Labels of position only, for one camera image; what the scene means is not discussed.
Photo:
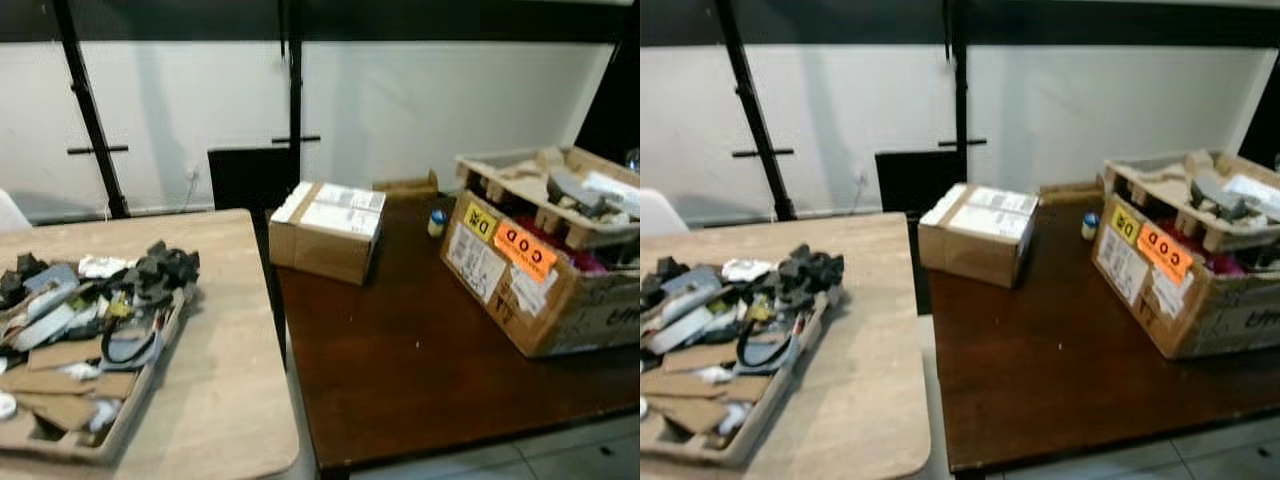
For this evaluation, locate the white chair back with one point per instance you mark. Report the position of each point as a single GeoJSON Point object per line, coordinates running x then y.
{"type": "Point", "coordinates": [662, 212]}
{"type": "Point", "coordinates": [10, 215]}

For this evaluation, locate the crumpled white plastic wrap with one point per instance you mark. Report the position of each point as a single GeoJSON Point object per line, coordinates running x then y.
{"type": "Point", "coordinates": [100, 266]}
{"type": "Point", "coordinates": [745, 269]}

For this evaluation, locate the large cardboard box orange sticker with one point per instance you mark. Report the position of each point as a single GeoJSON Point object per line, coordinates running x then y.
{"type": "Point", "coordinates": [1180, 310]}
{"type": "Point", "coordinates": [520, 300]}

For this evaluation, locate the cardboard pulp insert tray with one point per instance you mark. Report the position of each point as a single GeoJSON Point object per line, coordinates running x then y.
{"type": "Point", "coordinates": [510, 175]}
{"type": "Point", "coordinates": [1150, 185]}

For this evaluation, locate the cardboard tray of parts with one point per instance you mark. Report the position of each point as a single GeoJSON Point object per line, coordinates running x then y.
{"type": "Point", "coordinates": [60, 385]}
{"type": "Point", "coordinates": [700, 385]}

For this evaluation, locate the slanted black metal pole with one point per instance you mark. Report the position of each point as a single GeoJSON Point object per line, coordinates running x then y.
{"type": "Point", "coordinates": [752, 110]}
{"type": "Point", "coordinates": [88, 110]}

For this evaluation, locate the black parts cluster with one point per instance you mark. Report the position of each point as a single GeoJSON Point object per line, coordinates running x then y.
{"type": "Point", "coordinates": [812, 270]}
{"type": "Point", "coordinates": [165, 268]}

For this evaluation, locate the small bottle blue cap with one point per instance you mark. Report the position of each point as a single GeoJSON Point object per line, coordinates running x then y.
{"type": "Point", "coordinates": [1090, 227]}
{"type": "Point", "coordinates": [437, 224]}

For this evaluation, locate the flat brown cardboard piece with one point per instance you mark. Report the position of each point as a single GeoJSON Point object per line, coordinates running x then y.
{"type": "Point", "coordinates": [1070, 190]}
{"type": "Point", "coordinates": [405, 186]}

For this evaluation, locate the dark brown wooden table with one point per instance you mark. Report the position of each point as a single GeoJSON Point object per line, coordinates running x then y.
{"type": "Point", "coordinates": [420, 350]}
{"type": "Point", "coordinates": [1060, 370]}

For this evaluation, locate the light wooden table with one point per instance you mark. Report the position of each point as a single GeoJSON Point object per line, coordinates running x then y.
{"type": "Point", "coordinates": [225, 360]}
{"type": "Point", "coordinates": [870, 370]}

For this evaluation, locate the black flat panel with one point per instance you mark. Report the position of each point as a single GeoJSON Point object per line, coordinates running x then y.
{"type": "Point", "coordinates": [910, 182]}
{"type": "Point", "coordinates": [245, 180]}

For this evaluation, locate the small cardboard box white labels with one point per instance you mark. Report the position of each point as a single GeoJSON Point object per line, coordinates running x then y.
{"type": "Point", "coordinates": [325, 245]}
{"type": "Point", "coordinates": [975, 250]}

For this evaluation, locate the upright black metal pole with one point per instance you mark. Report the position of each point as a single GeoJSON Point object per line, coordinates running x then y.
{"type": "Point", "coordinates": [295, 90]}
{"type": "Point", "coordinates": [960, 90]}

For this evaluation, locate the dark slanted frame beam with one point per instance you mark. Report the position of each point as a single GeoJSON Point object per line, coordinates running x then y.
{"type": "Point", "coordinates": [1265, 115]}
{"type": "Point", "coordinates": [612, 110]}

